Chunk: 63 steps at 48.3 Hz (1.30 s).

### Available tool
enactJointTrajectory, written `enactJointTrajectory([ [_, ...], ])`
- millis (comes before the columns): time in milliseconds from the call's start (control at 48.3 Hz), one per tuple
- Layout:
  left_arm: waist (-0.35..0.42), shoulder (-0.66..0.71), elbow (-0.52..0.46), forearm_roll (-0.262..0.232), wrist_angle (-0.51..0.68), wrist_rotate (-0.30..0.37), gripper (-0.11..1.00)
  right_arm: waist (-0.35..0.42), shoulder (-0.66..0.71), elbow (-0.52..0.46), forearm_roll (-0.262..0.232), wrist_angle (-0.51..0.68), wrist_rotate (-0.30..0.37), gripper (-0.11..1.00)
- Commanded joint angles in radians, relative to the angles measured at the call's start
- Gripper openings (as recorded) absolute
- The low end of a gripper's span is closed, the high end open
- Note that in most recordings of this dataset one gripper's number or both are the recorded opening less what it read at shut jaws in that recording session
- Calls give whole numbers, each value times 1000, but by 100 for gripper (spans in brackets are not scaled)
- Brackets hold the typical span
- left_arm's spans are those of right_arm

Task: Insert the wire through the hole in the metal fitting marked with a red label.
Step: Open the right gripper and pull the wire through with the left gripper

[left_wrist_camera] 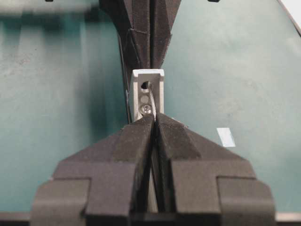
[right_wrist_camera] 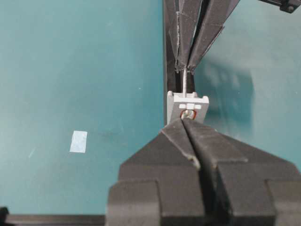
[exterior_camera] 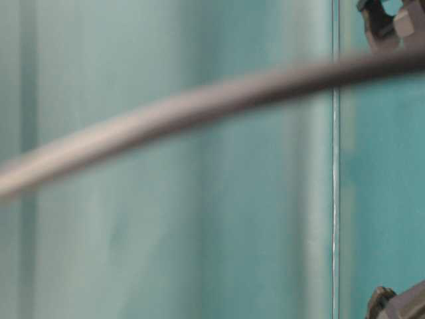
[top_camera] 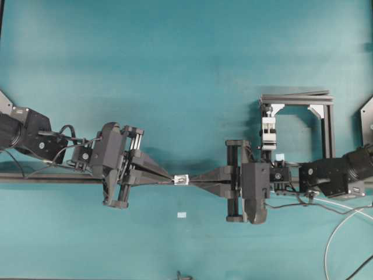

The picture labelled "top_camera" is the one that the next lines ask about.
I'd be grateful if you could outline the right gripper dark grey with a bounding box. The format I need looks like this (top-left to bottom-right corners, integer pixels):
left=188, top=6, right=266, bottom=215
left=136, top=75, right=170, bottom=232
left=189, top=140, right=270, bottom=225

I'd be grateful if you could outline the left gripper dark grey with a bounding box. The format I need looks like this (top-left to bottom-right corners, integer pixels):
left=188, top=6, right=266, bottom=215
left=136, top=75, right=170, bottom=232
left=71, top=121, right=173, bottom=209

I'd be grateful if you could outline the silver metal fitting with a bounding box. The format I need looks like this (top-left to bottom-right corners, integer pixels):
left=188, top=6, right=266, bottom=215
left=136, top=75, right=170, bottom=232
left=173, top=174, right=189, bottom=186

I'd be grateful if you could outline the thin silver wire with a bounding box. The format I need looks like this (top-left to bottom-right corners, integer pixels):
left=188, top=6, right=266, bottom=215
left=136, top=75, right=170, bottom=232
left=307, top=197, right=373, bottom=280

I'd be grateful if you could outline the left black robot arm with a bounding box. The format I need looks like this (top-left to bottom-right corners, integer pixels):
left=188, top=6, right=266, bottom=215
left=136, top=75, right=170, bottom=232
left=1, top=107, right=173, bottom=209

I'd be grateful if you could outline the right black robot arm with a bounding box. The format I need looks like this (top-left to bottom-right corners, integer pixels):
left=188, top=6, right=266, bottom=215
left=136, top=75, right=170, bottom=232
left=189, top=140, right=372, bottom=224

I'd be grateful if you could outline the small white label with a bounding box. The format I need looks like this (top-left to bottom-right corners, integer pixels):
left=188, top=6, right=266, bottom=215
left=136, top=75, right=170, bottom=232
left=177, top=212, right=187, bottom=219

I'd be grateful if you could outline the white clamp on frame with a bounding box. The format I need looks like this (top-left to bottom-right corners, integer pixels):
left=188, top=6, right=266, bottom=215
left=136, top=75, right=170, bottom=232
left=261, top=105, right=277, bottom=151

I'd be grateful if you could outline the black aluminium frame stand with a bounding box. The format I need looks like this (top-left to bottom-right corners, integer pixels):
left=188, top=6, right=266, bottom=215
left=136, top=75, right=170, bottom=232
left=258, top=90, right=336, bottom=160

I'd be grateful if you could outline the long black aluminium rail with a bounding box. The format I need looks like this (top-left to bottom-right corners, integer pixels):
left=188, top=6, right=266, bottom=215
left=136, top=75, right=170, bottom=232
left=1, top=171, right=120, bottom=184

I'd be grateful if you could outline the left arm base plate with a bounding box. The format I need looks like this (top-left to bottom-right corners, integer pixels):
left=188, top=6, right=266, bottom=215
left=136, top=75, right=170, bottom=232
left=0, top=91, right=13, bottom=115

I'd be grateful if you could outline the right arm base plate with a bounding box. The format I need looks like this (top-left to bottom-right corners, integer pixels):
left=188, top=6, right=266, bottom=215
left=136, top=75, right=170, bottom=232
left=360, top=97, right=373, bottom=145

